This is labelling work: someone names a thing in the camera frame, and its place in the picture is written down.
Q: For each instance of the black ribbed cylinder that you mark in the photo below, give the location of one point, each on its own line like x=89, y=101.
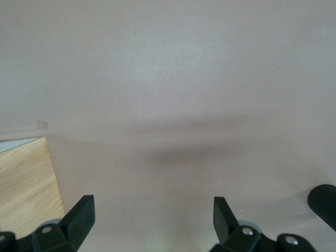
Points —
x=324, y=203

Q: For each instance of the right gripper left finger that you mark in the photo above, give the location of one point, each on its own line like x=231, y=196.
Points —
x=76, y=223

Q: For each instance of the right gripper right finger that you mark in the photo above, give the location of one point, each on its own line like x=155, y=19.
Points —
x=223, y=220

